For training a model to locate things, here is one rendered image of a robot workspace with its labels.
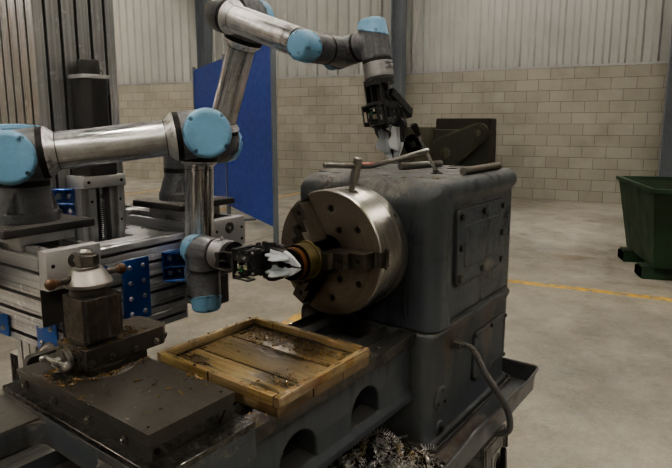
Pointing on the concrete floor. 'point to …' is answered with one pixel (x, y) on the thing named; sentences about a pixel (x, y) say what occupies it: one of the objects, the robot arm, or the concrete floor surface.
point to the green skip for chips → (647, 225)
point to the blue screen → (246, 179)
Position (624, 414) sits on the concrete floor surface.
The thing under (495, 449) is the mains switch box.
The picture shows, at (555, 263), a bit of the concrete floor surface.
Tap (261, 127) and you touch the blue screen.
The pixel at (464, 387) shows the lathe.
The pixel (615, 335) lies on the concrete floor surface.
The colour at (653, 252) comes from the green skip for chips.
